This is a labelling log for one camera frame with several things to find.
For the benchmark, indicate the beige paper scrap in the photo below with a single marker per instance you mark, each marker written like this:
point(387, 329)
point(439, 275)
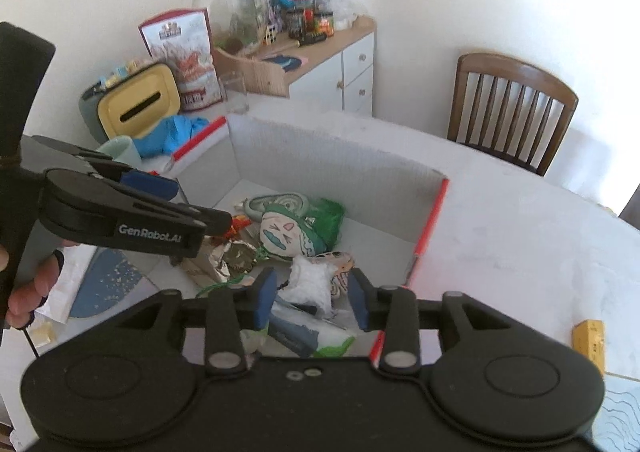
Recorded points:
point(42, 332)

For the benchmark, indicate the person's left hand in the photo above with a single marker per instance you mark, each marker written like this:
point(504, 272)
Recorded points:
point(37, 292)

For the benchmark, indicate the dark jar orange label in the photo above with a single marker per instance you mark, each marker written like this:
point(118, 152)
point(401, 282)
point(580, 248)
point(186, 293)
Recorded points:
point(325, 25)

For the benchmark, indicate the clear plastic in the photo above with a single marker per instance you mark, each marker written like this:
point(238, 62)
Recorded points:
point(307, 282)

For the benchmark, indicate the large glass jar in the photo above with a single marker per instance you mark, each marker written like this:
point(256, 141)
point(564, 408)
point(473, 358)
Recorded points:
point(240, 17)

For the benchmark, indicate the screwdriver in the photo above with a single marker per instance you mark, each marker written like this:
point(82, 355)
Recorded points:
point(312, 38)

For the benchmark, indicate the red white cardboard box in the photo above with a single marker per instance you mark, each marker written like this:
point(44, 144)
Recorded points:
point(325, 157)

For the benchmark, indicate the blue cloth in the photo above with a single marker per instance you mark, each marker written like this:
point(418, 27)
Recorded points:
point(170, 132)

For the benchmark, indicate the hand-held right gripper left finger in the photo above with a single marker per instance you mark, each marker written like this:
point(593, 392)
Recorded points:
point(264, 299)

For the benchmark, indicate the red candy wrapper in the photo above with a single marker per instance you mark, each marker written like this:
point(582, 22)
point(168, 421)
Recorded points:
point(240, 222)

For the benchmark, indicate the yellow block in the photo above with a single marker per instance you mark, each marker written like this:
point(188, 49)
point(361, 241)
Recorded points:
point(590, 342)

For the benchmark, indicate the clear plastic bag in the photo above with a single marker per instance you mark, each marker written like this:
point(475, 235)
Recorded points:
point(347, 7)

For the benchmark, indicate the blue patterned mat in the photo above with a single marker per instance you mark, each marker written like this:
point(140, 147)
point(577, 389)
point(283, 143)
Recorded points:
point(620, 412)

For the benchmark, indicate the drinking glass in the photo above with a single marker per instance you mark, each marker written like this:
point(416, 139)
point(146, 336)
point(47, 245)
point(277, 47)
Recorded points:
point(235, 95)

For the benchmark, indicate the mint green cup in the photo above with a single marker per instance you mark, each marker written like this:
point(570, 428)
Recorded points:
point(117, 150)

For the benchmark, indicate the blue round coaster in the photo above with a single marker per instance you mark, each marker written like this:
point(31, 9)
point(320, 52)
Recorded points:
point(287, 61)

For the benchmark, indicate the blue speckled paper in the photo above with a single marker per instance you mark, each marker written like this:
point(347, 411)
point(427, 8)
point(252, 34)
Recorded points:
point(100, 287)

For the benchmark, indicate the grey container yellow lid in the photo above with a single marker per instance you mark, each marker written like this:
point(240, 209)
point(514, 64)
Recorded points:
point(140, 102)

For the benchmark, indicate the red white snack bag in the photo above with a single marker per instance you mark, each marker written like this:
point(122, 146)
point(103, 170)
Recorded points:
point(185, 57)

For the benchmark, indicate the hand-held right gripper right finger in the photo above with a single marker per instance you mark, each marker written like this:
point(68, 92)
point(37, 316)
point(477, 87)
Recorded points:
point(357, 299)

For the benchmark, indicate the green fuzzy pouch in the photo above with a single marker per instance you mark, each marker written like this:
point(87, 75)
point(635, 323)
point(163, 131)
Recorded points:
point(327, 219)

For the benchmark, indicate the white green plastic bag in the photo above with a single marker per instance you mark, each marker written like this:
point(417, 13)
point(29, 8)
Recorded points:
point(300, 337)

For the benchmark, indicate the mint green scale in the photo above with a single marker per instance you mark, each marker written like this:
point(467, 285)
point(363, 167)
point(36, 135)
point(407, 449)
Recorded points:
point(295, 202)

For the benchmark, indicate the dark object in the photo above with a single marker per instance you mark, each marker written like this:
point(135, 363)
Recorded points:
point(632, 209)

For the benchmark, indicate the white cabinet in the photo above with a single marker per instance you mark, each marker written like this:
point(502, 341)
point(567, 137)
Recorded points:
point(357, 62)

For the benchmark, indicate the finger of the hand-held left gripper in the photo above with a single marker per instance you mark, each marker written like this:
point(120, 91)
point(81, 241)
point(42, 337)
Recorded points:
point(150, 182)
point(150, 229)

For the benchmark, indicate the blue yellow packet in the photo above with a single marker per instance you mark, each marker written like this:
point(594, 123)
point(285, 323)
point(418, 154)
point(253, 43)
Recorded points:
point(120, 72)

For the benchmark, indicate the striped round-eyed toy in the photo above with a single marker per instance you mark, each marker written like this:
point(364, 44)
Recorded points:
point(332, 262)

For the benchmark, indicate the white paper sheet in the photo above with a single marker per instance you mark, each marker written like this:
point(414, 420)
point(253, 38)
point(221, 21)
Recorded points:
point(70, 277)

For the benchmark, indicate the wooden chair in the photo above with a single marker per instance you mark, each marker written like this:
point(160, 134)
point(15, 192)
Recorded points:
point(510, 70)

